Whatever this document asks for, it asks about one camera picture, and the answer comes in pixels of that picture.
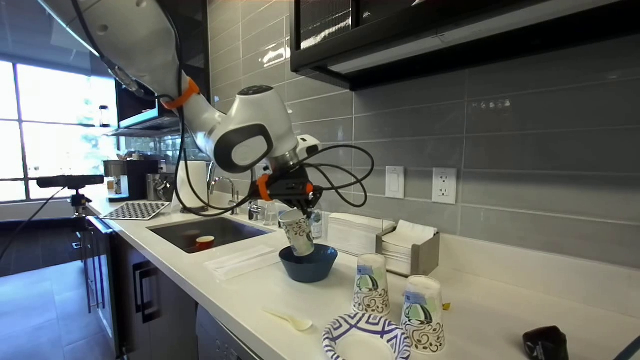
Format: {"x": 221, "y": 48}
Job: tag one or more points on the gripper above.
{"x": 287, "y": 186}

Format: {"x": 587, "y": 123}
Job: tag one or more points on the patterned paper coffee cup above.
{"x": 298, "y": 234}

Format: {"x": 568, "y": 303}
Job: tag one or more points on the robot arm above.
{"x": 140, "y": 45}

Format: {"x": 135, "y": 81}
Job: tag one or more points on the red cup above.
{"x": 205, "y": 242}

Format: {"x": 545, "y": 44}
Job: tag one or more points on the blue patterned paper bowl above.
{"x": 367, "y": 340}

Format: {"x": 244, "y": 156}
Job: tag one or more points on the black coffee machine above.
{"x": 132, "y": 180}

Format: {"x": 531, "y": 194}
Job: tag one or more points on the soap bottle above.
{"x": 316, "y": 225}

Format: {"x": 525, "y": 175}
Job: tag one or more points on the clear glass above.
{"x": 270, "y": 214}

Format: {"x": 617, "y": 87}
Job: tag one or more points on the stack of white napkins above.
{"x": 352, "y": 231}

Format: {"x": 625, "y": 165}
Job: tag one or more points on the chrome tap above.
{"x": 231, "y": 192}

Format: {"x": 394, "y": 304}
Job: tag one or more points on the white paper napkin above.
{"x": 241, "y": 262}

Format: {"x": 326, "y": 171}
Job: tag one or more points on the sink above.
{"x": 220, "y": 231}

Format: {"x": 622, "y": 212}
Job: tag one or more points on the paper towel roll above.
{"x": 194, "y": 185}

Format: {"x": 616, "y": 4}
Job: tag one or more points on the white plastic spoon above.
{"x": 295, "y": 321}

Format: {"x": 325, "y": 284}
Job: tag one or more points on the napkin holder box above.
{"x": 422, "y": 257}

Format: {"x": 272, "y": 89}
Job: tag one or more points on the metal canister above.
{"x": 159, "y": 187}

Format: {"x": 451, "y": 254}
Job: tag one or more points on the checkered board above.
{"x": 136, "y": 210}

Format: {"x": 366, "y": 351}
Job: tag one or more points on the black upper cabinet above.
{"x": 450, "y": 30}

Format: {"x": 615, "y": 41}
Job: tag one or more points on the window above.
{"x": 55, "y": 130}

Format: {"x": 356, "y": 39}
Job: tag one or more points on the black pouch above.
{"x": 545, "y": 344}

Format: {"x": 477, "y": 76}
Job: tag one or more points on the white switch plate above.
{"x": 394, "y": 182}

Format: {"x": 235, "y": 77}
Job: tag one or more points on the white wall socket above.
{"x": 444, "y": 185}

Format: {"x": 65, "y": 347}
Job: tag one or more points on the black wall cabinet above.
{"x": 142, "y": 112}

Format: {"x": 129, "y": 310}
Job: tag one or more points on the camera on tripod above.
{"x": 70, "y": 181}

